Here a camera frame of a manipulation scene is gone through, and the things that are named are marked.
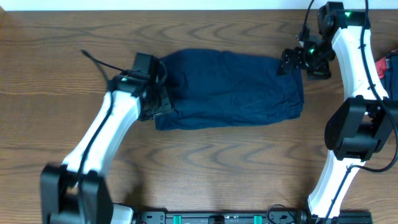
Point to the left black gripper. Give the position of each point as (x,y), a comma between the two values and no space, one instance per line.
(162,101)

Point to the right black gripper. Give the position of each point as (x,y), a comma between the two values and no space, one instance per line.
(323,73)

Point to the navy blue shorts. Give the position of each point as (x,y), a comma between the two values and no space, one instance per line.
(213,89)

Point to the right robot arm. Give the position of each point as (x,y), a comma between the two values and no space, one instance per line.
(362,124)

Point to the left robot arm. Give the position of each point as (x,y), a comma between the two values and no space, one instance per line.
(76,191)

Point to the red garment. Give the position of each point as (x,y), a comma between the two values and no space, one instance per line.
(381,67)

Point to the dark blue garment pile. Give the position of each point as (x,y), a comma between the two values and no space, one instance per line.
(389,71)

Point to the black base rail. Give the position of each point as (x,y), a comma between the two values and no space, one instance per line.
(274,216)

